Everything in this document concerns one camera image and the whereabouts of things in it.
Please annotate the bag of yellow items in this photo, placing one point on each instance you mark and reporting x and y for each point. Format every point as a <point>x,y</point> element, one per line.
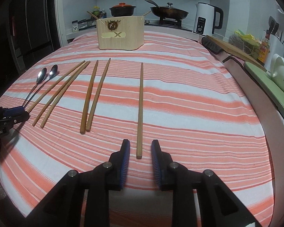
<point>246,42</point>

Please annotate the gas stove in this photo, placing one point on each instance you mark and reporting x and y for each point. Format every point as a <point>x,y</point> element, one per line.
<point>166,23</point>

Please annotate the wide-bowl steel spoon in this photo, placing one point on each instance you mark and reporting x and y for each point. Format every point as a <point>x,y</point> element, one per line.
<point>41,76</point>

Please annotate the condiment bottles group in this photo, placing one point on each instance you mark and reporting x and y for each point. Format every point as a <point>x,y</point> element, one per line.
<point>100,13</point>

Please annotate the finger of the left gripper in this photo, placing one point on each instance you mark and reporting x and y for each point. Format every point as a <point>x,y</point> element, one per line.
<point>9,122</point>
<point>11,112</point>

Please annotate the white teapot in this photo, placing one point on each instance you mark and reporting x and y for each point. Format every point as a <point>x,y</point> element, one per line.
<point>277,70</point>

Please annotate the wooden utensil holder box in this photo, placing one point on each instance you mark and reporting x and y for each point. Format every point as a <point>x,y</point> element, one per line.
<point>120,33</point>

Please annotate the small white jar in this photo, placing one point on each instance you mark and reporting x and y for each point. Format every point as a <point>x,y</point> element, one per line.
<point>75,26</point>

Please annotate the white electric kettle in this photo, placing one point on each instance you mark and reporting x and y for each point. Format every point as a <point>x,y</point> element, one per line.
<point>208,18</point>

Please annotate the long flat-handle steel spoon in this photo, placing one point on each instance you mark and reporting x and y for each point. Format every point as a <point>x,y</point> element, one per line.
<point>52,73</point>

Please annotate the orange-lid clay pot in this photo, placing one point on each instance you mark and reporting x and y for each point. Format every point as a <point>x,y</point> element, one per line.
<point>122,9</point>

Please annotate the green tray mat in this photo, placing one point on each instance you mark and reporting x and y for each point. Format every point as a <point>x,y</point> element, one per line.
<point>269,87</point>

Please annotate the wooden cutting board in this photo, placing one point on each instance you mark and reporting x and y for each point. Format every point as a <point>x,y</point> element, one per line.
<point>233,50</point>

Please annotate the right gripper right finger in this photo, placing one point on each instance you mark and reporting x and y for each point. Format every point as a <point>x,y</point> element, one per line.
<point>198,196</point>

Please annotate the sauce bottle yellow label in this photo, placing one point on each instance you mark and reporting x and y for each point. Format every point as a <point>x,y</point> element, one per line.
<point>264,48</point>

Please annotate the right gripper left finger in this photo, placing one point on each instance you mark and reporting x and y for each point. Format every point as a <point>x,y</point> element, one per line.
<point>62,205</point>

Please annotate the white knife holder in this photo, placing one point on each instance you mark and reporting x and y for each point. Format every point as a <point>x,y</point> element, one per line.
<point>275,44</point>

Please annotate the pink striped tablecloth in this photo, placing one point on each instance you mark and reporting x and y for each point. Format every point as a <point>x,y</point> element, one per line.
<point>191,105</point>

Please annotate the chopstick in holder left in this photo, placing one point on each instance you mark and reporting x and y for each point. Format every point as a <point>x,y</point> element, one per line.
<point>92,15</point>

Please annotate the black wok with lid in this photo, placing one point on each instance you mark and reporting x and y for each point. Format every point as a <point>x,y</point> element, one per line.
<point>167,12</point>

